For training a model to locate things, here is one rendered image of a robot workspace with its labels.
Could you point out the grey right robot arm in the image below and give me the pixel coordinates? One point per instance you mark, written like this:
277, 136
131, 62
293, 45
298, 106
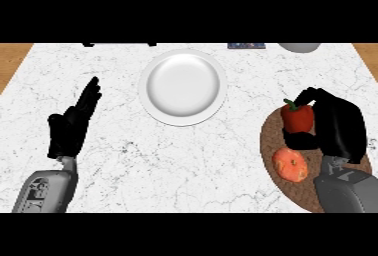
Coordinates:
348, 190

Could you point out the dark blue box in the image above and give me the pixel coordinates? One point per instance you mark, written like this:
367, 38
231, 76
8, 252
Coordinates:
246, 45

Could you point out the orange round fruit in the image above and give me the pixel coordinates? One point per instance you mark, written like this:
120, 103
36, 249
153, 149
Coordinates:
290, 165

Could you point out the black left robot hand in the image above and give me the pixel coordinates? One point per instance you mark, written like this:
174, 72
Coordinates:
69, 130

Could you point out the red bell pepper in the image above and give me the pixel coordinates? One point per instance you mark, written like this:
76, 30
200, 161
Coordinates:
298, 118

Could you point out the grey round bowl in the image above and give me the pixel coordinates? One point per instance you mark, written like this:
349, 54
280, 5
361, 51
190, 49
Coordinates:
299, 47

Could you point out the brown round placemat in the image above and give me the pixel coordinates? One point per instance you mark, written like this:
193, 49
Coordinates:
296, 193

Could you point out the white round plate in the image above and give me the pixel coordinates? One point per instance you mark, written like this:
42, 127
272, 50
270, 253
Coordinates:
182, 87

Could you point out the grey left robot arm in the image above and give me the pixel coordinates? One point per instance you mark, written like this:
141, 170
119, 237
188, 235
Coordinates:
47, 190

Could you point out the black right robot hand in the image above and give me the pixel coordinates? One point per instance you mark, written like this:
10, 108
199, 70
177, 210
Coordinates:
342, 130

